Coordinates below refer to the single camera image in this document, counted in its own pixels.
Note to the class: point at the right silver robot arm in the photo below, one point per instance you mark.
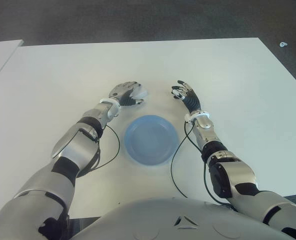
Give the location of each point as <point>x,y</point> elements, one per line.
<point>233,170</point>

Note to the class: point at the blue plastic plate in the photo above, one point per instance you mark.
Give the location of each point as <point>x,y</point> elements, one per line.
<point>151,140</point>

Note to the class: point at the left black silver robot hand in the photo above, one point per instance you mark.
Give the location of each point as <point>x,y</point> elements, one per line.
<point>120,91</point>

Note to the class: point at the white side table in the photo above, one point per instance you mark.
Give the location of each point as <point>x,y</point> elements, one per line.
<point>0,57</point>

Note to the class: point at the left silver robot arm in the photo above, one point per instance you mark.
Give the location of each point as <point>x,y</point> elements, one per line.
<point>70,147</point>

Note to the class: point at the white wall charger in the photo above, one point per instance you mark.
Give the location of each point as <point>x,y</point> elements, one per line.
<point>142,93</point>

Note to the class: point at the grey robot torso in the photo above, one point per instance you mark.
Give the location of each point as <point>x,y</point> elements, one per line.
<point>175,220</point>

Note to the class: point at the small white floor object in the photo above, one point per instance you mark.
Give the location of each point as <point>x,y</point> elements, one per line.
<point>283,44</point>

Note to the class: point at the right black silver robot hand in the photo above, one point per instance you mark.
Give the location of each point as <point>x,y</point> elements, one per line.
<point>191,100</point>

